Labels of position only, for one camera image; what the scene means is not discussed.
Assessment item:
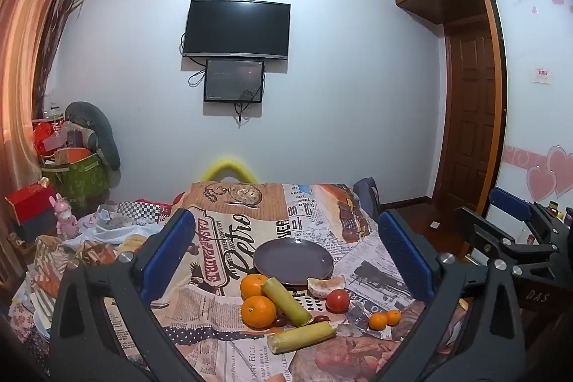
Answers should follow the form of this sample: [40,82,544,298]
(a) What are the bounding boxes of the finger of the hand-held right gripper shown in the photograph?
[452,207,516,265]
[489,187,563,231]

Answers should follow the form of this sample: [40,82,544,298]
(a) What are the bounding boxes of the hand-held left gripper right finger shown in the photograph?
[371,208,525,382]

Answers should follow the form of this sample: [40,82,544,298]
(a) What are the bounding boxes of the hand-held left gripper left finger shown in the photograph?
[49,208,202,382]

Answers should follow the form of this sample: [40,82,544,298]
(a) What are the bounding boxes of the red tomato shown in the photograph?
[326,289,351,314]

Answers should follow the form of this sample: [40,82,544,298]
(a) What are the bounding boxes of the large orange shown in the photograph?
[240,274,270,300]
[241,295,277,330]

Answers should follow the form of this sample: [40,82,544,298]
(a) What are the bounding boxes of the purple plate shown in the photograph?
[253,239,334,286]

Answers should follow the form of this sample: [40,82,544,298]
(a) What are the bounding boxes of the checkered cloth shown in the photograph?
[117,199,173,222]

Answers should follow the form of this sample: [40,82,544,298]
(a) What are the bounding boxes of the newspaper print tablecloth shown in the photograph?
[103,182,471,382]

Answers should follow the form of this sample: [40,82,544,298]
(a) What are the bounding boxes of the light blue white cloth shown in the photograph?
[78,203,171,248]

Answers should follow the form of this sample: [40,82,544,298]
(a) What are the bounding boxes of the peeled pomelo piece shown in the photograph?
[307,275,346,299]

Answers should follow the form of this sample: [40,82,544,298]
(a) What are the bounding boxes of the white heart-print sliding door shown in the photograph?
[486,0,573,242]

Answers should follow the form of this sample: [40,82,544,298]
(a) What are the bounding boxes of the brown wooden door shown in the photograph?
[441,21,501,204]

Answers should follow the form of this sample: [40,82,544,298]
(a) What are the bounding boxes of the pink bunny toy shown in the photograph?
[54,193,80,238]

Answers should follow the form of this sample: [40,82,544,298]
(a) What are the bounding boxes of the green patterned box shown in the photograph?
[41,153,110,213]

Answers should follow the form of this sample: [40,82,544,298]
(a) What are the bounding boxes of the grey plush toy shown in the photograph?
[65,101,121,171]

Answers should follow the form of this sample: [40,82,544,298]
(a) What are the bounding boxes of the red box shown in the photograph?
[4,184,57,227]

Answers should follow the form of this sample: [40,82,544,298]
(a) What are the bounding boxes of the red gift bag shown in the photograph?
[32,119,69,155]

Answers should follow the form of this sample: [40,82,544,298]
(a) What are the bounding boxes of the orange curtain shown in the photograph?
[0,0,92,280]

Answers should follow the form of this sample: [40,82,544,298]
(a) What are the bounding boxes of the black monitor cable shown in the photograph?
[188,64,268,127]

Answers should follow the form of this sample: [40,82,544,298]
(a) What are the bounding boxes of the small black wall monitor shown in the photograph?
[203,59,265,104]

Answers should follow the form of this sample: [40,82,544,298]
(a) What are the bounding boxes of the black wall television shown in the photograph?
[181,0,291,61]

